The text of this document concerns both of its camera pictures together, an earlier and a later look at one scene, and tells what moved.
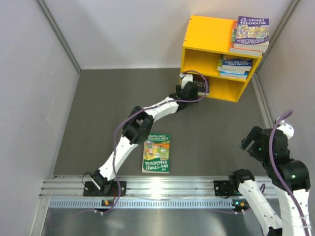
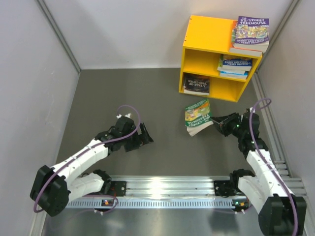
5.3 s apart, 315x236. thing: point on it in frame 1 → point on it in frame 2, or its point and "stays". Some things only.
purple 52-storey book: x=252 y=33 stays
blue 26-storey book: x=240 y=74 stays
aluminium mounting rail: x=143 y=192 stays
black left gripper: x=193 y=97 → x=142 y=138
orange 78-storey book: x=241 y=51 stays
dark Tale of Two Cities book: x=203 y=83 stays
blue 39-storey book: x=236 y=63 stays
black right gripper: x=255 y=134 → x=221 y=123
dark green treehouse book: x=156 y=157 → x=198 y=116
